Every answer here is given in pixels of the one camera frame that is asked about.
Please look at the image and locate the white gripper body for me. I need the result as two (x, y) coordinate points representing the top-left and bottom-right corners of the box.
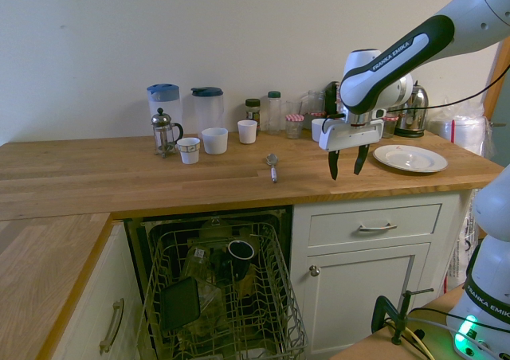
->
(318, 119), (386, 152)

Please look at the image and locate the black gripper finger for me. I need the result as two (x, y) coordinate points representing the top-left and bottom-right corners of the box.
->
(328, 149), (341, 181)
(354, 143), (371, 176)

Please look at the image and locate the metal spoon with pale handle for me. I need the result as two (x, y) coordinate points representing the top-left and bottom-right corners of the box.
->
(265, 153), (280, 184)

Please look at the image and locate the dishwasher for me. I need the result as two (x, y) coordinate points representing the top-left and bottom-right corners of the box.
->
(123, 205), (310, 360)

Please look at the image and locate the plain white ramekin cup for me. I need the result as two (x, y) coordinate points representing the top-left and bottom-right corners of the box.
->
(311, 118), (332, 143)

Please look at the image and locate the black shaker bottle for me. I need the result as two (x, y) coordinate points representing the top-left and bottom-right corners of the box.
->
(324, 81), (341, 116)

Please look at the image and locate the tall clear glass jar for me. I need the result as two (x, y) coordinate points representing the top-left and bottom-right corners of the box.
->
(306, 90), (326, 120)

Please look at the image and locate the white plate with gold rim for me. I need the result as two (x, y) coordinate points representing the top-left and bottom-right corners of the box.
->
(372, 144), (449, 174)

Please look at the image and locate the small jam jar checked lid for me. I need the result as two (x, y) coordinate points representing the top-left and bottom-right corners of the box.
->
(284, 113), (305, 140)

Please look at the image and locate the white cabinet drawer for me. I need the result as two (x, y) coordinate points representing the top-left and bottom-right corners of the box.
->
(307, 203), (443, 248)

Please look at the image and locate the stainless steel electric kettle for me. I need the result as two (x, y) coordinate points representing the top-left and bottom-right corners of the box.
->
(394, 80), (430, 139)

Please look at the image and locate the clear jar green lid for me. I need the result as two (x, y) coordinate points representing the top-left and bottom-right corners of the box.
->
(266, 91), (282, 135)

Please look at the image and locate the white ribbed cup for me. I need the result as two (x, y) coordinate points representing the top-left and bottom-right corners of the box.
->
(237, 119), (258, 145)

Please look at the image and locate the dark spice jar green lid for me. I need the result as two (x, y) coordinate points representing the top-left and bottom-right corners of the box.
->
(244, 98), (261, 132)

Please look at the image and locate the clear plastic bag of cups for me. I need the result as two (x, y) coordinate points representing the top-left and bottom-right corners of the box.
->
(426, 96), (497, 158)

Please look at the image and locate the large white mug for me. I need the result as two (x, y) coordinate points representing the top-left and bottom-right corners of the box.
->
(201, 127), (230, 155)

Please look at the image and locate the black mug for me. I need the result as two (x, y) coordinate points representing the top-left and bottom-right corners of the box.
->
(226, 239), (256, 284)

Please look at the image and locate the white cabinet door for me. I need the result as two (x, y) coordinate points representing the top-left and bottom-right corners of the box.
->
(306, 242), (432, 355)

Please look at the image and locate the printed clear plastic bag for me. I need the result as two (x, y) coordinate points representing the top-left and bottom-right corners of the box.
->
(444, 188), (485, 297)

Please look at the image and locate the clear pitcher dark teal lid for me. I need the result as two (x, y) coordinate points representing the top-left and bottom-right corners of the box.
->
(190, 87), (225, 138)

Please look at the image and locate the small patterned white cup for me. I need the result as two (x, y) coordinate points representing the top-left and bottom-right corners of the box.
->
(176, 137), (201, 165)

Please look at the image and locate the black C-clamp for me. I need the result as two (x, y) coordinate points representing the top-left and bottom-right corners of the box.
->
(371, 288), (435, 346)

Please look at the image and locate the clear glass jar with label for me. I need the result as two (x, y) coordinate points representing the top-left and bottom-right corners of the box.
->
(181, 245), (212, 281)

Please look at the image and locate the glass French press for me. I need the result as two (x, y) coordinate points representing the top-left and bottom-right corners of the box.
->
(150, 108), (185, 159)

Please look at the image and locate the clear pitcher light blue lid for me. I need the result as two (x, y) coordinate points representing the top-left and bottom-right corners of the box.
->
(146, 83), (183, 138)

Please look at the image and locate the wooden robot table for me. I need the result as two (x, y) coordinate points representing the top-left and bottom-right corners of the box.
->
(326, 288), (471, 360)

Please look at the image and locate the black square container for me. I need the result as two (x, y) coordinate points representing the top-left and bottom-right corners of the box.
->
(159, 276), (202, 332)

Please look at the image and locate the white corner cabinet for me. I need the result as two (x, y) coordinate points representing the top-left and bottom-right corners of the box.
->
(51, 221), (156, 360)

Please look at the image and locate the metal drawer handle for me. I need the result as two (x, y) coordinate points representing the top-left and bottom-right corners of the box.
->
(357, 223), (398, 233)

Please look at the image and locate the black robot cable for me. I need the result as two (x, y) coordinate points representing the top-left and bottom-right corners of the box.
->
(392, 63), (510, 112)

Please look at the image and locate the wire dishwasher rack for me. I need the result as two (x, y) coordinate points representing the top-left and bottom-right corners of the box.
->
(137, 220), (310, 360)

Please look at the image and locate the wooden door frame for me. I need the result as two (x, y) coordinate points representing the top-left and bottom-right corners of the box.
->
(483, 37), (510, 128)

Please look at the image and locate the grey cable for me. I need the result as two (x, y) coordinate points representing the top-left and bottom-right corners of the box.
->
(408, 315), (459, 334)

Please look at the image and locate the yellow cable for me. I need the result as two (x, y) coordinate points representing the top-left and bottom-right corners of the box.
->
(408, 327), (434, 360)

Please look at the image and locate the brass cabinet handle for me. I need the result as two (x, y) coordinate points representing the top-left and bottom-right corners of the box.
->
(98, 298), (125, 355)

